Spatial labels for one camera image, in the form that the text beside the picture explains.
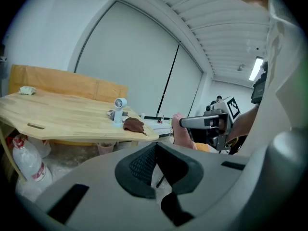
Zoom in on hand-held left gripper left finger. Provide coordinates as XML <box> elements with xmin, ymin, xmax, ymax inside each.
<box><xmin>115</xmin><ymin>143</ymin><xmax>158</xmax><ymax>200</ymax></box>

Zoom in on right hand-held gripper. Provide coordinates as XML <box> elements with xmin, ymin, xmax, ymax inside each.
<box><xmin>179</xmin><ymin>96</ymin><xmax>242</xmax><ymax>152</ymax></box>

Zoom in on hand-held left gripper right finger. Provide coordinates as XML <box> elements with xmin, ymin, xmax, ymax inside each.
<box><xmin>156</xmin><ymin>143</ymin><xmax>204</xmax><ymax>195</ymax></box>

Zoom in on white handheld fan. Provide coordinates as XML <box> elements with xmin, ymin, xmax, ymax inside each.
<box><xmin>111</xmin><ymin>97</ymin><xmax>128</xmax><ymax>128</ymax></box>

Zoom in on person's right forearm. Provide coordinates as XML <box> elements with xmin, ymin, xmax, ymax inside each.
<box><xmin>227</xmin><ymin>104</ymin><xmax>261</xmax><ymax>143</ymax></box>

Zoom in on pink cloth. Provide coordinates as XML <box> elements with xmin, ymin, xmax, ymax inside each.
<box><xmin>171</xmin><ymin>113</ymin><xmax>198</xmax><ymax>150</ymax></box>

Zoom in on orange cushion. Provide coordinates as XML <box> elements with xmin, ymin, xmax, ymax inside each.
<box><xmin>194</xmin><ymin>142</ymin><xmax>218</xmax><ymax>153</ymax></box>

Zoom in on white desk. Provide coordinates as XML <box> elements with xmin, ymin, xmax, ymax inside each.
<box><xmin>143</xmin><ymin>115</ymin><xmax>174</xmax><ymax>137</ymax></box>

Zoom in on pink plastic cup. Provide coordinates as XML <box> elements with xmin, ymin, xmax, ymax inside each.
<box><xmin>96</xmin><ymin>142</ymin><xmax>116</xmax><ymax>156</ymax></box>

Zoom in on black vertical pole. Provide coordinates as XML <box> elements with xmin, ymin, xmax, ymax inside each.
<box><xmin>156</xmin><ymin>43</ymin><xmax>180</xmax><ymax>116</ymax></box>

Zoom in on brown leather pouch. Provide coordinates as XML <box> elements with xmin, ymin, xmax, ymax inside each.
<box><xmin>123</xmin><ymin>116</ymin><xmax>148</xmax><ymax>136</ymax></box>

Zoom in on yellow basin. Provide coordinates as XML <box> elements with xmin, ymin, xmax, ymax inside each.
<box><xmin>50</xmin><ymin>139</ymin><xmax>95</xmax><ymax>147</ymax></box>

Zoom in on black chest-mounted box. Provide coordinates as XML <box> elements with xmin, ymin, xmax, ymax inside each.
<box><xmin>251</xmin><ymin>61</ymin><xmax>269</xmax><ymax>104</ymax></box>

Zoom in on long ceiling lamp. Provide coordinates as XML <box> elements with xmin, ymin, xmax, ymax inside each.
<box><xmin>248</xmin><ymin>56</ymin><xmax>264</xmax><ymax>81</ymax></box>

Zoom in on white roller blind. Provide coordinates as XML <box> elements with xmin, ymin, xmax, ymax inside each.
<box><xmin>74</xmin><ymin>0</ymin><xmax>203</xmax><ymax>118</ymax></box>

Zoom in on person's white shirt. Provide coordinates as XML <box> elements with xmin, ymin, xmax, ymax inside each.
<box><xmin>237</xmin><ymin>0</ymin><xmax>308</xmax><ymax>157</ymax></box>

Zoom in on clear plastic jug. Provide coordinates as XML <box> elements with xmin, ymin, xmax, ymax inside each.
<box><xmin>27</xmin><ymin>136</ymin><xmax>52</xmax><ymax>159</ymax></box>

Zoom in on plastic bottle with red label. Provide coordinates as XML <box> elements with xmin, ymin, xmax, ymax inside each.
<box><xmin>12</xmin><ymin>135</ymin><xmax>53</xmax><ymax>185</ymax></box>

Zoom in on orange cardboard panel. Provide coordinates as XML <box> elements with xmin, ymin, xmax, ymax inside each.
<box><xmin>8</xmin><ymin>64</ymin><xmax>129</xmax><ymax>103</ymax></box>

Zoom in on crumpled pale cloth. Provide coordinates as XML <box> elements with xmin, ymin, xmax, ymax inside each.
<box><xmin>19</xmin><ymin>86</ymin><xmax>37</xmax><ymax>96</ymax></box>

